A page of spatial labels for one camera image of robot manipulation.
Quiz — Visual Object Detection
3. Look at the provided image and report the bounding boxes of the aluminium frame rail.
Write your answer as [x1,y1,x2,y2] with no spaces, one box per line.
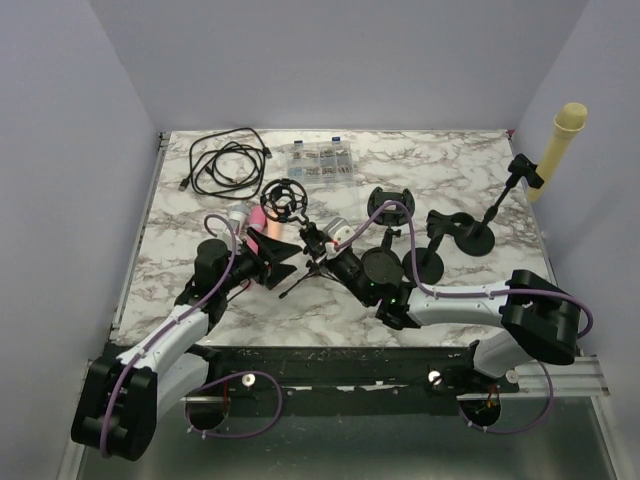
[515,356,610,398]

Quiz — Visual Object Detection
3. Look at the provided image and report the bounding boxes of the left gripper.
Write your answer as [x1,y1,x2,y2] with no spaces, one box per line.
[218,227,301,294]

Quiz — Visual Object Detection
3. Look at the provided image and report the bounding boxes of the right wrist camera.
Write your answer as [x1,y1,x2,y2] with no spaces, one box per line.
[322,217,355,255]

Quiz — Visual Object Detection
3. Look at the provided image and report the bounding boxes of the shock mount desk stand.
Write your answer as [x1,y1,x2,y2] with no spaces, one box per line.
[367,187,415,250]

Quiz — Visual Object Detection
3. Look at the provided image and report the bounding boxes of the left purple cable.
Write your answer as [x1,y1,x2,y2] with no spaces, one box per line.
[99,214,284,459]

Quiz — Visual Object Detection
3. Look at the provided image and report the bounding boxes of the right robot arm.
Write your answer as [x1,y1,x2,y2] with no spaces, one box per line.
[305,234,593,392]

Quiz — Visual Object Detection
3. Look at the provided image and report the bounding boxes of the tall shock mount stand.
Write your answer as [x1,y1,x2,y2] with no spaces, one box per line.
[260,178,337,299]

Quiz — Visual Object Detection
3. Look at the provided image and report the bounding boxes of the peach microphone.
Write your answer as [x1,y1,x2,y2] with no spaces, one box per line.
[267,213,282,240]

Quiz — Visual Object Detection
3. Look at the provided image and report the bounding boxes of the pink microphone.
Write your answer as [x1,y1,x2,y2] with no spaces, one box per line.
[246,205,266,254]

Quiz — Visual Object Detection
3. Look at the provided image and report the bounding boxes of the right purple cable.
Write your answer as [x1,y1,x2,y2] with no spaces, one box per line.
[332,200,594,435]

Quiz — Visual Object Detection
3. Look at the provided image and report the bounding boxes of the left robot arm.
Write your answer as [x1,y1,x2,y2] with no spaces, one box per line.
[71,230,302,461]

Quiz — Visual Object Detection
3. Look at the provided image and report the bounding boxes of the clear screw organiser box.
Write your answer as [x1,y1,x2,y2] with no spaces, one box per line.
[282,136,355,185]

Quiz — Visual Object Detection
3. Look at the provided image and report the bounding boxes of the white microphone grey head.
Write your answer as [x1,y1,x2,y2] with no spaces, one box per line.
[229,202,250,234]

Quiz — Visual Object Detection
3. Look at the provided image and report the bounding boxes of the yellow microphone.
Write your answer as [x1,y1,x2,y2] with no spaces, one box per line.
[527,102,588,203]

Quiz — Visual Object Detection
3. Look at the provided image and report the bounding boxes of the black usb cable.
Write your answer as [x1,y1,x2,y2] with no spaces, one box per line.
[178,128,274,202]

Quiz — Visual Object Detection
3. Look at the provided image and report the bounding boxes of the purple cable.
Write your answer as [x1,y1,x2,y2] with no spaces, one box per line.
[99,214,284,459]
[332,200,594,435]

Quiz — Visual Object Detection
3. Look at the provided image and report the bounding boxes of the clip desk stand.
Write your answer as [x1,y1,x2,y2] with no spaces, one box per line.
[402,210,475,285]

